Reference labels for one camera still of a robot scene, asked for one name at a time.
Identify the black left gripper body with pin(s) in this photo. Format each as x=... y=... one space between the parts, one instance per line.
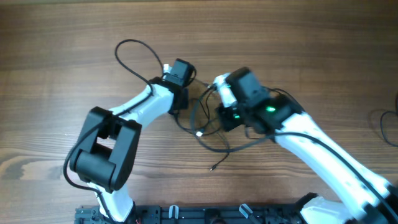
x=183 y=105

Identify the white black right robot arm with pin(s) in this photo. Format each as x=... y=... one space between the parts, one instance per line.
x=364 y=196

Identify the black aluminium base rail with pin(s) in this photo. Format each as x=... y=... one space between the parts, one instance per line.
x=267 y=214

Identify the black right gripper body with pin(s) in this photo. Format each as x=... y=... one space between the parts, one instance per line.
x=225 y=118

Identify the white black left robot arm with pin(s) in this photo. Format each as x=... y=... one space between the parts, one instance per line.
x=104 y=154

